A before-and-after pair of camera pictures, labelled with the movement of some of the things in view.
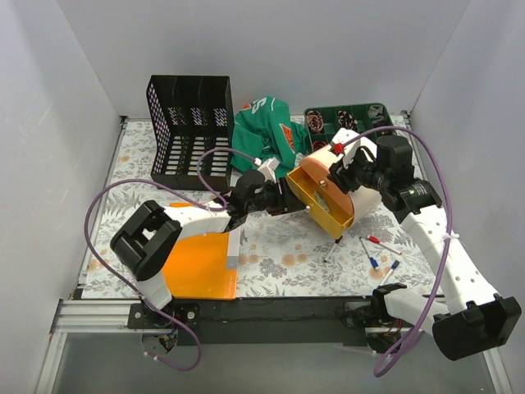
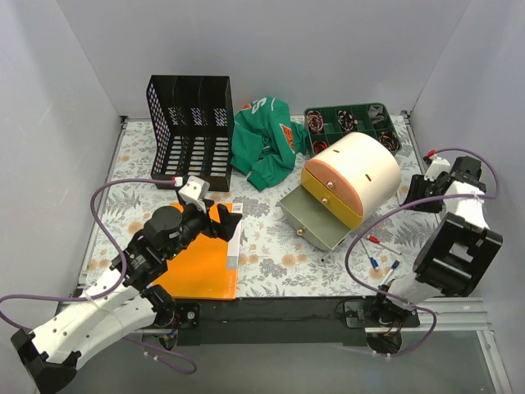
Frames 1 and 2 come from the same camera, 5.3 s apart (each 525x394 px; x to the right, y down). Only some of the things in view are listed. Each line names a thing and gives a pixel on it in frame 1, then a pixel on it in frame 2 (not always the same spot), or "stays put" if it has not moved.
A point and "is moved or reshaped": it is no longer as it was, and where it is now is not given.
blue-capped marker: [395, 263] stays put
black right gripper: [342, 171] → [429, 190]
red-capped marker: [377, 240] stays put
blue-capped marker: [372, 259] stays put
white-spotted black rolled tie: [346, 121] stays put
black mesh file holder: [187, 116] stays put
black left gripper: [282, 199] → [212, 224]
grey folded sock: [376, 113] stays put
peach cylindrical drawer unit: [324, 197] is moved or reshaped
